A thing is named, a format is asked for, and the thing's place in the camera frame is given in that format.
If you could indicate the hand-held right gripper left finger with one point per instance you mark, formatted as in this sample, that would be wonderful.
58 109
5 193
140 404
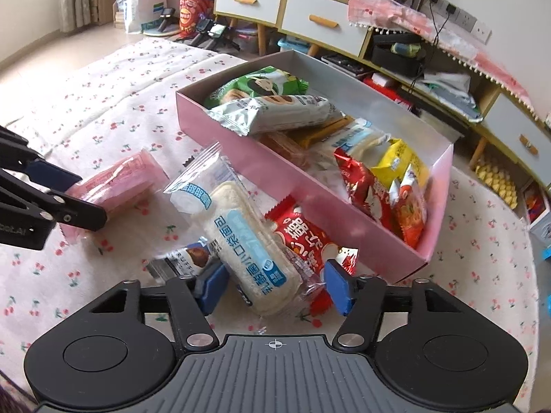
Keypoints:
213 288

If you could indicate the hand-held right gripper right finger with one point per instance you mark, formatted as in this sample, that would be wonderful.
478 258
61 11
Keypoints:
338 286

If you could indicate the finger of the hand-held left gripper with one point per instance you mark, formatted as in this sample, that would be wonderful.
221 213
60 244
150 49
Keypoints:
77 213
51 174

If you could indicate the pink snack packet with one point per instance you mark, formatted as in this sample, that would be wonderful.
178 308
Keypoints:
125 180

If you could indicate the clear white bread packet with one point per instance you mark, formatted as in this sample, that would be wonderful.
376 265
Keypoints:
245 232

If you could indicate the pink cardboard box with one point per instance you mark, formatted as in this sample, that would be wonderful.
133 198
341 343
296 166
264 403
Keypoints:
267 167

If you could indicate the yellow snack packet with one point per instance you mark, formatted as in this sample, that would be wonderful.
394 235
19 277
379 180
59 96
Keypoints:
396 159

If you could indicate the gold snack packet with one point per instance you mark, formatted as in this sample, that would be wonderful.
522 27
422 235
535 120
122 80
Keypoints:
323 131

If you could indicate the grey biscuit snack packet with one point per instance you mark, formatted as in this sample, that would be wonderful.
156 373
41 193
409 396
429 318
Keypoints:
280 114

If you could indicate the dark chocolate snack packet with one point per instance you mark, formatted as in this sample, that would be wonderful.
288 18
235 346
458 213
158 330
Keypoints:
189 258

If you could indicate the red white snack packet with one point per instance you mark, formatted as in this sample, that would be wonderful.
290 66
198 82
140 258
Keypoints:
297 241

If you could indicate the red orange snack packet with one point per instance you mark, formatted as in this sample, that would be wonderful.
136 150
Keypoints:
411 215

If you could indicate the white light blue snack packet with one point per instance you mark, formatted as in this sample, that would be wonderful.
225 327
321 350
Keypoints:
357 137

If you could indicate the orange cracker packet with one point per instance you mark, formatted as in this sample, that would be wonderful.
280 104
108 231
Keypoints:
280 144

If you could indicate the white shopping bag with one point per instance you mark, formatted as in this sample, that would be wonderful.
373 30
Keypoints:
140 10

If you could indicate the yellow egg tray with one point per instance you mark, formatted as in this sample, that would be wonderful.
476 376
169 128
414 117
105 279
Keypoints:
497 183

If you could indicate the red cardboard box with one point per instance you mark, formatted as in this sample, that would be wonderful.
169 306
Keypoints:
387 90

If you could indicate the green snack packet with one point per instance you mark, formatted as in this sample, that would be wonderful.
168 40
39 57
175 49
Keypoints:
254 84

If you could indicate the white patterned crate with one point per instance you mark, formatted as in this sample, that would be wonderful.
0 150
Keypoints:
540 211

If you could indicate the black tripod device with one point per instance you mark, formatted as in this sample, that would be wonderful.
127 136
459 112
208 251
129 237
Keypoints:
215 32

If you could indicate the black keyboard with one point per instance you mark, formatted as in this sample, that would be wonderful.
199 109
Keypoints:
342 63

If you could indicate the stack of papers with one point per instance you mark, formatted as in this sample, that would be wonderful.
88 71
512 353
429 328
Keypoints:
452 94

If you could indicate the black storage box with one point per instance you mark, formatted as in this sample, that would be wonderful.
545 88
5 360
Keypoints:
396 58

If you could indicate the blue lidded plastic bin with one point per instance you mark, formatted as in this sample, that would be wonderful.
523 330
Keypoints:
292 47

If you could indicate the pink cherry print cloth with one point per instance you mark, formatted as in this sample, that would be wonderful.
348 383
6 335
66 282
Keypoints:
413 17

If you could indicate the white wall socket strip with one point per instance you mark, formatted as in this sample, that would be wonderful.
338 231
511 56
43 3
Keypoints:
467 19

